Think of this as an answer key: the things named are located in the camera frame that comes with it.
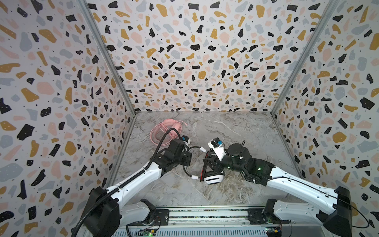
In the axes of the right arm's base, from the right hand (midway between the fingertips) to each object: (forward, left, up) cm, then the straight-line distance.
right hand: (204, 155), depth 68 cm
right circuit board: (-27, -33, -27) cm, 50 cm away
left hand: (+7, +6, -10) cm, 14 cm away
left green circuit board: (-28, +25, -25) cm, 45 cm away
